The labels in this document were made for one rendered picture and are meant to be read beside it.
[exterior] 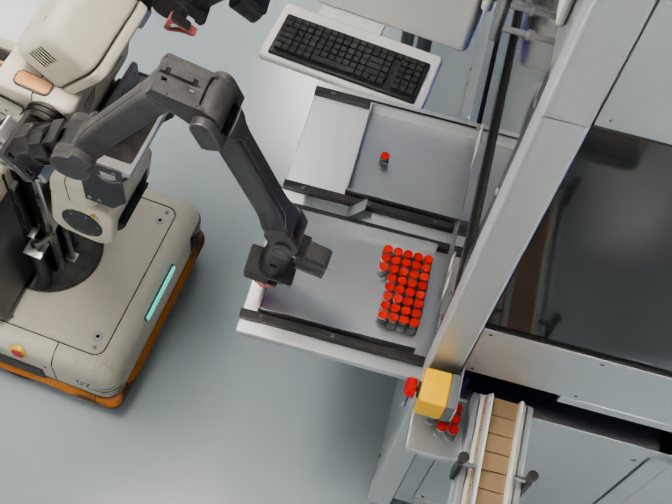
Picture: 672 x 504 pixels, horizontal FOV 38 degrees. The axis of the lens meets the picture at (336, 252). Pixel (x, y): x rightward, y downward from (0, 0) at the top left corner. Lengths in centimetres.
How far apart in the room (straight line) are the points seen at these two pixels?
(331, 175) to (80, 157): 69
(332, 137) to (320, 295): 42
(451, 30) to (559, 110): 138
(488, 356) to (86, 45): 94
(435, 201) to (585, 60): 113
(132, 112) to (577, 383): 95
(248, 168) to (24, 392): 153
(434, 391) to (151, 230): 126
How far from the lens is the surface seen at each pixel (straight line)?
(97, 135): 177
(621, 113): 125
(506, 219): 146
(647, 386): 188
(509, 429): 201
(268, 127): 344
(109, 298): 279
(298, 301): 210
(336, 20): 268
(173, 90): 155
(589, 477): 236
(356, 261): 216
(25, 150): 192
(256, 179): 168
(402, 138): 236
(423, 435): 202
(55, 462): 293
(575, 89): 123
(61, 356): 275
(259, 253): 201
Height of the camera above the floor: 276
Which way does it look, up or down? 60 degrees down
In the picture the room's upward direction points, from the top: 11 degrees clockwise
